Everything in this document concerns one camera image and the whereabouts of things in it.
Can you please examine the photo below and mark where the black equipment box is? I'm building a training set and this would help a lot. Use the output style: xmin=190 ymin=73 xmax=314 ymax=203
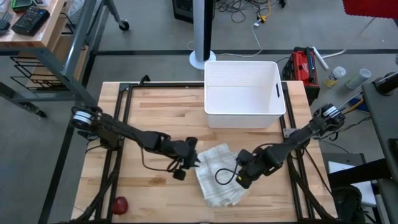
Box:
xmin=172 ymin=0 xmax=195 ymax=24

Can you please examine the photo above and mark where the black cable bundle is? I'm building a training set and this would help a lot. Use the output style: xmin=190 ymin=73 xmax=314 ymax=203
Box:
xmin=214 ymin=0 xmax=287 ymax=24

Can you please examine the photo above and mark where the dark grey desk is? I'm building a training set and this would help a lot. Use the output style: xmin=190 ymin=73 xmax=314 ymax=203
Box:
xmin=360 ymin=81 xmax=398 ymax=187

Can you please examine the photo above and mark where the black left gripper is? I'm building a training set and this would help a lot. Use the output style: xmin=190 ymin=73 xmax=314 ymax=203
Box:
xmin=161 ymin=136 xmax=202 ymax=172

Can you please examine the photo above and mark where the white plastic jar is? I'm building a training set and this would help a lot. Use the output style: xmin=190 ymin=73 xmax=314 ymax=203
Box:
xmin=345 ymin=68 xmax=373 ymax=91
xmin=323 ymin=66 xmax=347 ymax=89

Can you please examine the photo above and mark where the green box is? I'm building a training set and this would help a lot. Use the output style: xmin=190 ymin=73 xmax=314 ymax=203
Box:
xmin=11 ymin=0 xmax=34 ymax=9

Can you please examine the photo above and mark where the black keypad device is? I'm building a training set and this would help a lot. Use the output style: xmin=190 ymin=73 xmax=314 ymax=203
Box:
xmin=11 ymin=6 xmax=50 ymax=37

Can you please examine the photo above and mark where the white towel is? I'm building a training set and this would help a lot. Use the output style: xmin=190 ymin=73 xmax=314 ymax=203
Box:
xmin=195 ymin=142 xmax=250 ymax=208

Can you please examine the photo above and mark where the white perforated plastic basket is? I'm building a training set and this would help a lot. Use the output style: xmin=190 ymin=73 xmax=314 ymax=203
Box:
xmin=203 ymin=60 xmax=287 ymax=129

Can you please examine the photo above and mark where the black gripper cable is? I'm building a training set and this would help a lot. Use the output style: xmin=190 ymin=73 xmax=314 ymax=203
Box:
xmin=214 ymin=163 xmax=241 ymax=186
xmin=141 ymin=147 xmax=182 ymax=173

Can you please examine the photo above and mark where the white plastic tube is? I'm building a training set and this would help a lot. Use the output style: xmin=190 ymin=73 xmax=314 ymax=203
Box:
xmin=312 ymin=46 xmax=330 ymax=71

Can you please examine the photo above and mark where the white power cable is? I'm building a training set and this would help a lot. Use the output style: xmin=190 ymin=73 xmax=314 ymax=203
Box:
xmin=322 ymin=17 xmax=377 ymax=60
xmin=186 ymin=21 xmax=264 ymax=60

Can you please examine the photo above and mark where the red foam panel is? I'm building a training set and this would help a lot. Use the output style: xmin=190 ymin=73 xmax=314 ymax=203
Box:
xmin=341 ymin=0 xmax=398 ymax=20

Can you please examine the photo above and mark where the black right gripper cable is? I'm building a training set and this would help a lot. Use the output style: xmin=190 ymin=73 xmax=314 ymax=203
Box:
xmin=214 ymin=163 xmax=241 ymax=186

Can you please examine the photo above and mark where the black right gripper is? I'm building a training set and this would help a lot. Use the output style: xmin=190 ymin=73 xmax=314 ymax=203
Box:
xmin=235 ymin=148 xmax=284 ymax=183

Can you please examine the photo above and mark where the black wire rack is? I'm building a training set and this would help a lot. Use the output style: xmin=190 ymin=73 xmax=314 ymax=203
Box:
xmin=9 ymin=55 xmax=90 ymax=91

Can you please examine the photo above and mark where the white board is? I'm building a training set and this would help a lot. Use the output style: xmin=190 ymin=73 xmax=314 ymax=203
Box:
xmin=328 ymin=160 xmax=377 ymax=208

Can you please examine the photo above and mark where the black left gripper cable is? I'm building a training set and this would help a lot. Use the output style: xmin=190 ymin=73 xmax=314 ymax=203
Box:
xmin=141 ymin=147 xmax=182 ymax=173

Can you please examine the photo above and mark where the black cylindrical post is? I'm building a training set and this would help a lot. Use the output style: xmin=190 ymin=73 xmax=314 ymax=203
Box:
xmin=374 ymin=71 xmax=398 ymax=96

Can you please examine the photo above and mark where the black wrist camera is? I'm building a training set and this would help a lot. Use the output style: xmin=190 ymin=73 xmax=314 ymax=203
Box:
xmin=172 ymin=168 xmax=187 ymax=182
xmin=235 ymin=174 xmax=253 ymax=190

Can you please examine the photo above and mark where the wooden workbench with grey legs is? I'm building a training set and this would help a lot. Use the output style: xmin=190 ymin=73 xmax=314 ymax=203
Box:
xmin=0 ymin=0 xmax=130 ymax=119

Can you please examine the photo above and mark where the black aluminium table frame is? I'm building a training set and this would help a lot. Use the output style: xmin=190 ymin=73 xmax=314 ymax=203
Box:
xmin=71 ymin=80 xmax=338 ymax=224

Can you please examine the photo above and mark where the black comb-shaped tool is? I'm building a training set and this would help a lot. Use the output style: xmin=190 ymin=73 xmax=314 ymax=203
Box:
xmin=0 ymin=18 xmax=11 ymax=37

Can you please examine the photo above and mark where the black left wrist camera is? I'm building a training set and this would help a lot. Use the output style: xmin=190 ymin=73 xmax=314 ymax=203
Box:
xmin=172 ymin=168 xmax=187 ymax=182

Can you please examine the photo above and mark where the red apple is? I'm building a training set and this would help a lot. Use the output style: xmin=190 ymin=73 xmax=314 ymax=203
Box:
xmin=111 ymin=195 xmax=129 ymax=216

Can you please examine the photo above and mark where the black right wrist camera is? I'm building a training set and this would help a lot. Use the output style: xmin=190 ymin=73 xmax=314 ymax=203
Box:
xmin=235 ymin=174 xmax=253 ymax=190

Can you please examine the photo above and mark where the red black tool bag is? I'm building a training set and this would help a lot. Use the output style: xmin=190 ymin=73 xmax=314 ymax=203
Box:
xmin=282 ymin=46 xmax=321 ymax=106

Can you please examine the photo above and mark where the small blue object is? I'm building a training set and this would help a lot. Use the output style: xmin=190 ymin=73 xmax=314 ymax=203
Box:
xmin=349 ymin=98 xmax=370 ymax=113

